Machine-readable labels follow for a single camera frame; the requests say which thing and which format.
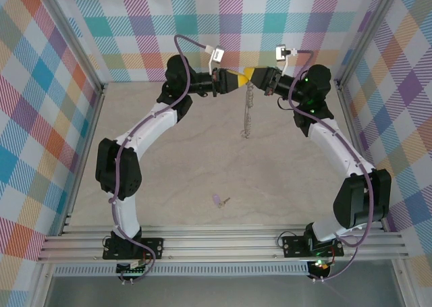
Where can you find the aluminium corner post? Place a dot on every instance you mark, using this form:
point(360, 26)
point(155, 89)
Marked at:
point(368, 33)
point(75, 40)

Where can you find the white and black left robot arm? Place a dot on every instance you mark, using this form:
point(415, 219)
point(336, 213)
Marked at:
point(148, 128)

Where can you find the aluminium frame leg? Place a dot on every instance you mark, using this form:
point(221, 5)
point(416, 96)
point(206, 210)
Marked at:
point(403, 286)
point(42, 286)

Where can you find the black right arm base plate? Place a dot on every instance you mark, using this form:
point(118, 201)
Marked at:
point(293, 245)

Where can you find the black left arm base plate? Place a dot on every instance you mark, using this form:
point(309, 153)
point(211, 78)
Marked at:
point(153, 246)

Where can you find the aluminium side rail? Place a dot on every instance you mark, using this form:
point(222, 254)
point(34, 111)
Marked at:
point(353, 118)
point(85, 152)

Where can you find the small key with lilac tag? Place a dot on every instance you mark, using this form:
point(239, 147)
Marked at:
point(217, 200)

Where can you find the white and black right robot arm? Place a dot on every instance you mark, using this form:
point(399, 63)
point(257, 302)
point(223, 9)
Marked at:
point(337, 148)

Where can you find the grey metal shelf panel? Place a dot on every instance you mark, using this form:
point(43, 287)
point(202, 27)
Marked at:
point(219, 291)

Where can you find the aluminium front rail frame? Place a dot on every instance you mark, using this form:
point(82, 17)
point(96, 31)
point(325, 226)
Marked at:
point(219, 246)

